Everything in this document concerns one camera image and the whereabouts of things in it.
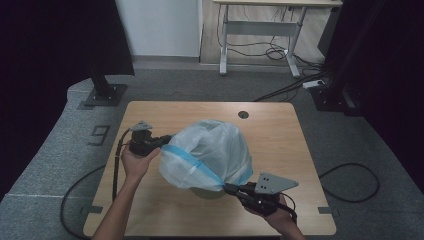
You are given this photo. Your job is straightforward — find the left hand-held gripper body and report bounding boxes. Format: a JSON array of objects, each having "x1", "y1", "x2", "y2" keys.
[{"x1": 128, "y1": 120, "x2": 165, "y2": 158}]

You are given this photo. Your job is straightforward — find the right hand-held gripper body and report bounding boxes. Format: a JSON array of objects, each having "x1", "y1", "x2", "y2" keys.
[{"x1": 237, "y1": 172, "x2": 300, "y2": 217}]

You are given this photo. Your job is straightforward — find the green plastic bin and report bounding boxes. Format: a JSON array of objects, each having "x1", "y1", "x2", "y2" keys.
[{"x1": 189, "y1": 185, "x2": 228, "y2": 201}]

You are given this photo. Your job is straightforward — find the white bag with blue band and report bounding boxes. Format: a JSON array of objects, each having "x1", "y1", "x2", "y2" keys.
[{"x1": 158, "y1": 119, "x2": 254, "y2": 193}]

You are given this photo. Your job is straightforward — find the person's left hand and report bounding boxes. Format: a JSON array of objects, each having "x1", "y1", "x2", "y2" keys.
[{"x1": 120, "y1": 144, "x2": 162, "y2": 184}]

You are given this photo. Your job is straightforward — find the person's right hand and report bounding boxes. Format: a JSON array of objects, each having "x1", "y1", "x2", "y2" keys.
[{"x1": 244, "y1": 194, "x2": 298, "y2": 235}]

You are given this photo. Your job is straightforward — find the black stand with square base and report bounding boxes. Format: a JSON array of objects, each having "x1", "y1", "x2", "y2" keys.
[{"x1": 83, "y1": 64, "x2": 129, "y2": 108}]

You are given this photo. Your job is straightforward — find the tall black metal stand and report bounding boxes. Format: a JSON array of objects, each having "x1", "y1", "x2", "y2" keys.
[{"x1": 309, "y1": 0, "x2": 389, "y2": 118}]

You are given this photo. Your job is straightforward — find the white power strip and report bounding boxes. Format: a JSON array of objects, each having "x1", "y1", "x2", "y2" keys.
[{"x1": 302, "y1": 79, "x2": 326, "y2": 90}]

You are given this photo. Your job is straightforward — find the black curtain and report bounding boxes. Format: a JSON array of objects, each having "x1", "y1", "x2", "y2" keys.
[
  {"x1": 0, "y1": 0, "x2": 136, "y2": 201},
  {"x1": 324, "y1": 0, "x2": 424, "y2": 188}
]

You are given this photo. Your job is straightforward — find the right hand-held gripper cable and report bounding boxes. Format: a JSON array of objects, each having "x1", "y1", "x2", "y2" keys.
[{"x1": 278, "y1": 191, "x2": 299, "y2": 225}]

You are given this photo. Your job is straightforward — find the black looped floor cable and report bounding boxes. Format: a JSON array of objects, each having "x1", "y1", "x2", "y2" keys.
[{"x1": 318, "y1": 162, "x2": 381, "y2": 204}]

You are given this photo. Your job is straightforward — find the bundle of black cables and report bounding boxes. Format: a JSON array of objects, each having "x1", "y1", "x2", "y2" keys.
[{"x1": 216, "y1": 4, "x2": 331, "y2": 103}]

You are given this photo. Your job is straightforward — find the white desk frame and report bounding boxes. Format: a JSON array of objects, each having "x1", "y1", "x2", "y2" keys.
[{"x1": 212, "y1": 0, "x2": 344, "y2": 79}]

